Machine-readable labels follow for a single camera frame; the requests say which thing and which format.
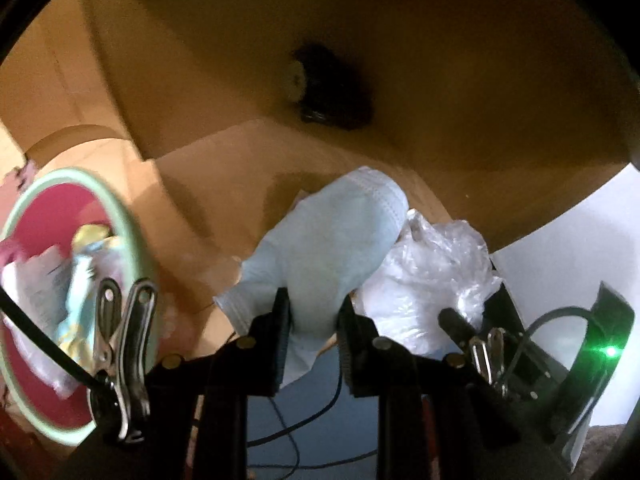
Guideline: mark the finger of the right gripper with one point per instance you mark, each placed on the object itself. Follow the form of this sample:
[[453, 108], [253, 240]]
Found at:
[[456, 327]]

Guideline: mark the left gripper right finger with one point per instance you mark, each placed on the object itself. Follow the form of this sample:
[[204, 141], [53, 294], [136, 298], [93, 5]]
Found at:
[[362, 351]]

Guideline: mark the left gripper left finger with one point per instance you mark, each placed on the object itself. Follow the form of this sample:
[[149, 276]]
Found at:
[[270, 331]]

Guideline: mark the clear plastic bag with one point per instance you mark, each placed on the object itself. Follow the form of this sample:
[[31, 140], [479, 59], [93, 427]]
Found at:
[[430, 268]]

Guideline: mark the white printed plastic bag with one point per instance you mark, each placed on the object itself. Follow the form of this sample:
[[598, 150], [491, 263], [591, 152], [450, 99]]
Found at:
[[38, 285]]

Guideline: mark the green diaper package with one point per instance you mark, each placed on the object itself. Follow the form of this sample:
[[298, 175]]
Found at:
[[96, 254]]

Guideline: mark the red green trash bin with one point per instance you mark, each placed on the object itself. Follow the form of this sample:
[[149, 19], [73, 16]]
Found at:
[[48, 214]]

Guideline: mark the metal spring clamp right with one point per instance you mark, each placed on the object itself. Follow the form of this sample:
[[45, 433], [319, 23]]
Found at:
[[487, 356]]

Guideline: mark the metal spring clamp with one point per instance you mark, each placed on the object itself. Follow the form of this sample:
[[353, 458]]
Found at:
[[487, 356], [122, 329]]

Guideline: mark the metal spring clamp left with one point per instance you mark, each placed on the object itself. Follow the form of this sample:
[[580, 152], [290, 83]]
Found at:
[[122, 329]]

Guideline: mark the wooden corner shelf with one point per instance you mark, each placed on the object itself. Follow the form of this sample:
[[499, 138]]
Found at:
[[510, 110]]

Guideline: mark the black round speaker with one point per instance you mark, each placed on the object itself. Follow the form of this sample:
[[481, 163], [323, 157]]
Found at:
[[328, 89]]

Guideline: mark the wooden cabinet with doors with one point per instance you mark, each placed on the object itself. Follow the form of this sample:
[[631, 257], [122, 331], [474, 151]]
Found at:
[[53, 91]]

